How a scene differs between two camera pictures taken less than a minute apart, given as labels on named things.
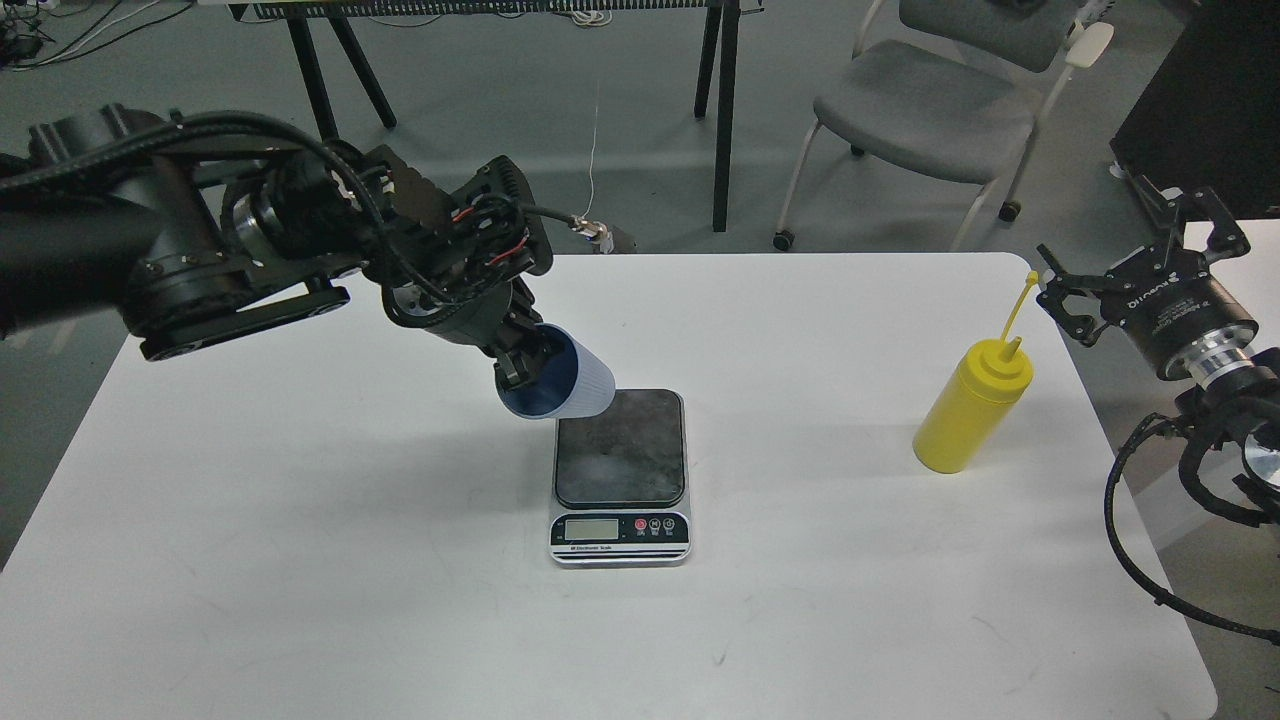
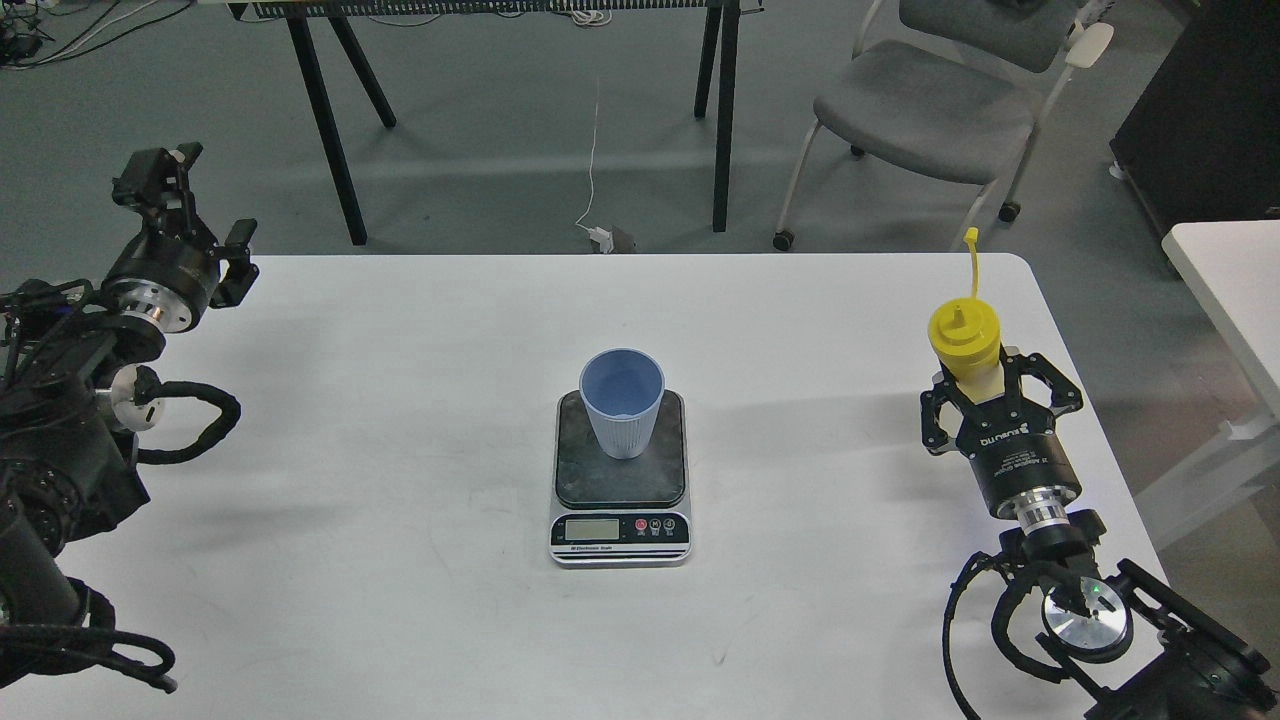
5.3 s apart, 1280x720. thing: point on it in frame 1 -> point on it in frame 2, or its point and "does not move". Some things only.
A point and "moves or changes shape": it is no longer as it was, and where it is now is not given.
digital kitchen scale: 621,484 does not move
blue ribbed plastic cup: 570,382 -> 624,388
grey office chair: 957,97 does not move
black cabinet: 1208,113 does not move
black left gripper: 454,263 -> 170,273
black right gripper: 1161,300 -> 1027,468
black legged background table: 299,13 does not move
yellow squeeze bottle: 990,381 moves or changes shape
